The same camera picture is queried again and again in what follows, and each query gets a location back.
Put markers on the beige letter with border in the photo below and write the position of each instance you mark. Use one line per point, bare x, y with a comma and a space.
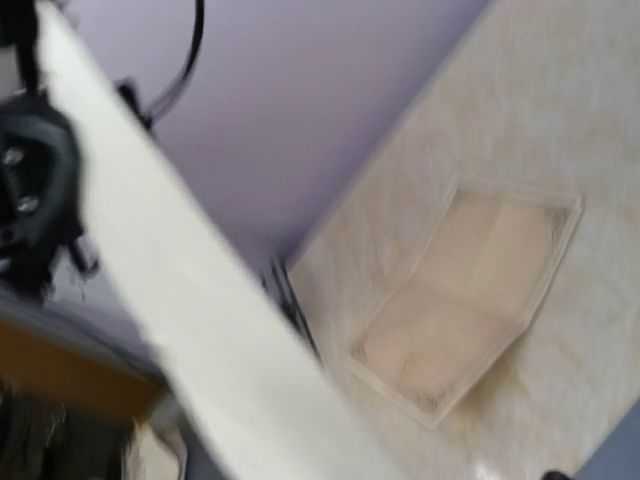
257, 397

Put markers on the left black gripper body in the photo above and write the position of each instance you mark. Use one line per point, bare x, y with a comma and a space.
41, 167

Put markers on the beige letter left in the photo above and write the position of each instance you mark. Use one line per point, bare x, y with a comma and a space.
472, 286

